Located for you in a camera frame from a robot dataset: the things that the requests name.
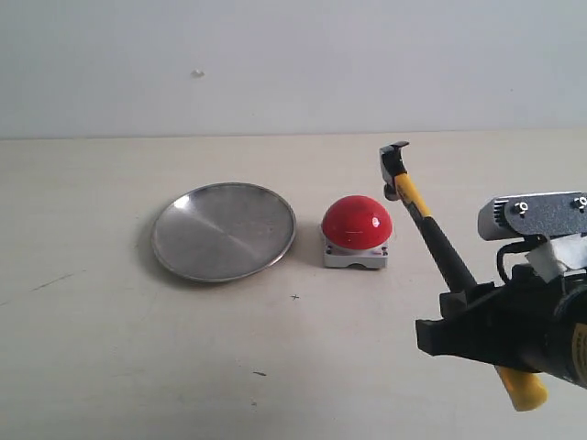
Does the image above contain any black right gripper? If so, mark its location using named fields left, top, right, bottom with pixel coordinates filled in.
left=415, top=263, right=587, bottom=381

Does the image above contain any black and yellow claw hammer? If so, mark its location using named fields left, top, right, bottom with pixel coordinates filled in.
left=379, top=141, right=548, bottom=412

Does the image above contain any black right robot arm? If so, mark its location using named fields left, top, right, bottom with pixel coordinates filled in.
left=415, top=264, right=586, bottom=387

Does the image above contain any red dome push button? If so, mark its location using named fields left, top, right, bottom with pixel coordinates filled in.
left=320, top=195, right=393, bottom=270

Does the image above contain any round steel plate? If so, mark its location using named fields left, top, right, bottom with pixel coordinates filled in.
left=150, top=181, right=297, bottom=283

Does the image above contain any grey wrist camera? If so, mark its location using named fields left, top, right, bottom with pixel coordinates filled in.
left=477, top=189, right=587, bottom=276

